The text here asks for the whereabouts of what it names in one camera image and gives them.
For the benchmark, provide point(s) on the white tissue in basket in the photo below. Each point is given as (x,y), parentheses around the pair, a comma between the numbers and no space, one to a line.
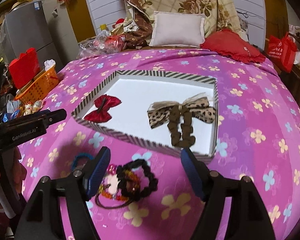
(49,64)

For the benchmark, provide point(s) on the pink floral bedspread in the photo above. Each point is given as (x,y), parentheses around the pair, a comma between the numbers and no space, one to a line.
(256,134)

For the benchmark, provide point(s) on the white small pillow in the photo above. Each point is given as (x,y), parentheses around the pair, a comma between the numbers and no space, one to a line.
(177,30)

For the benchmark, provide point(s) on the clear plastic bag with items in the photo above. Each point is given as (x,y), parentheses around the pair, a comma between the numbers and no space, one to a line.
(102,44)

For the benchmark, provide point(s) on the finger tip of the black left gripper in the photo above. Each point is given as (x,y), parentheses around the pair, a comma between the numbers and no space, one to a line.
(52,117)

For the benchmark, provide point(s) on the red ruffled cushion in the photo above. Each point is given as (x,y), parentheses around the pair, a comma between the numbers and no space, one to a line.
(229,44)

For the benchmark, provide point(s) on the striped white shallow box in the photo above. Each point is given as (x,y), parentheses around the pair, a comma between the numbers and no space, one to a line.
(162,111)

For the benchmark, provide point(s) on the red satin bow clip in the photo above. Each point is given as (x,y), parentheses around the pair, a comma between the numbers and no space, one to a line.
(103,104)

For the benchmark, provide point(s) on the red shopping bag right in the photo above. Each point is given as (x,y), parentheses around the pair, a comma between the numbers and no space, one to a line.
(281,52)

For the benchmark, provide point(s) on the person's left hand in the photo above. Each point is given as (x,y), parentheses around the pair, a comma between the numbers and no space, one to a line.
(19,172)

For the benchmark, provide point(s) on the beige floral quilt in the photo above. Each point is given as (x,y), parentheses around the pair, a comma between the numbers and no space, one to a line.
(139,22)

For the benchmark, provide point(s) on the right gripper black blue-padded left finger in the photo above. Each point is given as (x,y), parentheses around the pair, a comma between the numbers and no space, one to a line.
(42,218)

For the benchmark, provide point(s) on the small figurine ornaments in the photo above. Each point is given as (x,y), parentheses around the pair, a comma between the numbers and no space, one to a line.
(30,108)

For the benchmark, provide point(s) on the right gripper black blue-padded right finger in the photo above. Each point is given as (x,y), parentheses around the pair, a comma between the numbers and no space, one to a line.
(248,217)

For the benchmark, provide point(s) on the red paper bag left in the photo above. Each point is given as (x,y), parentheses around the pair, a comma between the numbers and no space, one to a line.
(24,68)

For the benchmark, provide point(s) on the grey refrigerator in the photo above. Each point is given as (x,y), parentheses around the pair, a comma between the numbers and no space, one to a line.
(26,27)

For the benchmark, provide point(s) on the orange plastic basket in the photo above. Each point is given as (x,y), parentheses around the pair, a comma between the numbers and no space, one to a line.
(39,87)

